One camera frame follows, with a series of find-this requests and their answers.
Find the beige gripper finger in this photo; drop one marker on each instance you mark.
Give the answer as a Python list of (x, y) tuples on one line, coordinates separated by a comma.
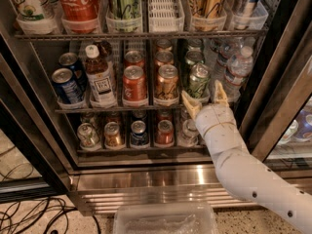
[(220, 96), (192, 105)]

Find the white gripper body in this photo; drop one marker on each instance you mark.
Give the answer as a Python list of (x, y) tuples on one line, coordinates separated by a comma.
[(213, 117)]

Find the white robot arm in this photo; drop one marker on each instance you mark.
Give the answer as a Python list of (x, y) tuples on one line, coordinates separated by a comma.
[(239, 172)]

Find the clear bottle bottom shelf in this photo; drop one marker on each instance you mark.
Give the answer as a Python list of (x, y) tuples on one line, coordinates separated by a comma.
[(188, 135)]

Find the gold can front middle shelf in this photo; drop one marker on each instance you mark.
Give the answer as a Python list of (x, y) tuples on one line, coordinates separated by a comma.
[(166, 82)]

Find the gold can shelf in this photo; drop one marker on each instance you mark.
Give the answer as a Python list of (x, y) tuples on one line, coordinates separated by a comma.
[(206, 15), (163, 45), (163, 57), (166, 82)]

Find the water bottle front middle shelf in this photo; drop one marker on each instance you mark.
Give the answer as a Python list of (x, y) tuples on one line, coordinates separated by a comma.
[(238, 68)]

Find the water bottle shelf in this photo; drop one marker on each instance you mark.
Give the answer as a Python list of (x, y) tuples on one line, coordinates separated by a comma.
[(225, 49), (238, 68)]

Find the red can bottom shelf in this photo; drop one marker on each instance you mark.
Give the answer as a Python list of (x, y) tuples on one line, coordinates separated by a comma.
[(165, 132)]

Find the water bottle rear middle shelf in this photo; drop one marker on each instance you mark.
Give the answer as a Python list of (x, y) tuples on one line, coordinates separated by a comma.
[(225, 49)]

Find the fridge glass door right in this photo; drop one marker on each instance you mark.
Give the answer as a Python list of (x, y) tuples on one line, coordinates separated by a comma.
[(278, 88)]

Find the blue can bottom shelf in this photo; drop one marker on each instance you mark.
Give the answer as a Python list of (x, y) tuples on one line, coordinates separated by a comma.
[(139, 136)]

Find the red cola can front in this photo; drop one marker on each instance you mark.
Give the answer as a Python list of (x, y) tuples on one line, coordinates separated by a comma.
[(134, 83)]

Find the red cola can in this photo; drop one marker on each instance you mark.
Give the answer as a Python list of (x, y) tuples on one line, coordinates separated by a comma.
[(133, 57), (134, 83)]

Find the gold can rear middle shelf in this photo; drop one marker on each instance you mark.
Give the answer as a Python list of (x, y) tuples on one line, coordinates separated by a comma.
[(163, 45)]

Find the red cola can rear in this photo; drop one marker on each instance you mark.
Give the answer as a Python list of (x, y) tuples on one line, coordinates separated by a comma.
[(133, 57)]

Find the silver can top shelf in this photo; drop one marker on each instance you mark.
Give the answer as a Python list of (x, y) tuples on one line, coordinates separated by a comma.
[(242, 11)]

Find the orange can bottom shelf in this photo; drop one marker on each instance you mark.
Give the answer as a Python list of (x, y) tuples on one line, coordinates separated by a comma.
[(112, 135)]

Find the gold can top shelf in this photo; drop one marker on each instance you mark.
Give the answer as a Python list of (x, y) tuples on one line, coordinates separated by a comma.
[(206, 15)]

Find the white green can bottom shelf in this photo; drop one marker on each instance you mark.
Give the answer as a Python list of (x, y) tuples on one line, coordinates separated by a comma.
[(88, 135)]

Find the green can top shelf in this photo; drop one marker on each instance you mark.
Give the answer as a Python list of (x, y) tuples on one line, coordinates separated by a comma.
[(125, 14)]

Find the blue can front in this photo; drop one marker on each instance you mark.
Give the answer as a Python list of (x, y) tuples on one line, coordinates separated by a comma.
[(66, 86)]

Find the fridge bottom grille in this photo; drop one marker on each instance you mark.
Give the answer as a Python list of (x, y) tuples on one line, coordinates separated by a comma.
[(100, 192)]

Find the blue can rear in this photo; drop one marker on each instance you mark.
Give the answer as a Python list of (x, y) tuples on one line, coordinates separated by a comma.
[(71, 61)]

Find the red coca-cola can top shelf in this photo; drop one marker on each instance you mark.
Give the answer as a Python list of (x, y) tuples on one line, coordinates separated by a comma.
[(80, 16)]

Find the fridge door left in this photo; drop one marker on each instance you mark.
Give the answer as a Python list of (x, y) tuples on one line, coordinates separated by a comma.
[(31, 167)]

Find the white 7up can top shelf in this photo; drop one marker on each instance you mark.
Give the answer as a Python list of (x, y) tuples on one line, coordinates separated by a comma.
[(34, 10)]

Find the iced tea bottle white cap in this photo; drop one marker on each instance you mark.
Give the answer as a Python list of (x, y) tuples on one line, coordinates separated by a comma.
[(98, 72)]

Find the dark bottle behind tea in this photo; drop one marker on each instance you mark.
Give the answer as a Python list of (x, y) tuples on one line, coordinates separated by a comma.
[(105, 50)]

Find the clear plastic bin on floor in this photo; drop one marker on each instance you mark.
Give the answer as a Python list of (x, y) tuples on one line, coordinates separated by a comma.
[(171, 218)]

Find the middle wire shelf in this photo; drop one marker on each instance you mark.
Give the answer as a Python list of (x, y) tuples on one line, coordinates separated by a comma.
[(58, 109)]

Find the wire shelf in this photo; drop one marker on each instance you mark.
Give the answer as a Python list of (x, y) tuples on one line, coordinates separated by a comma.
[(141, 35), (58, 109)]

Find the top wire shelf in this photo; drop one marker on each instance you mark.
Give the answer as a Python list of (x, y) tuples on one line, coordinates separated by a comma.
[(141, 35)]

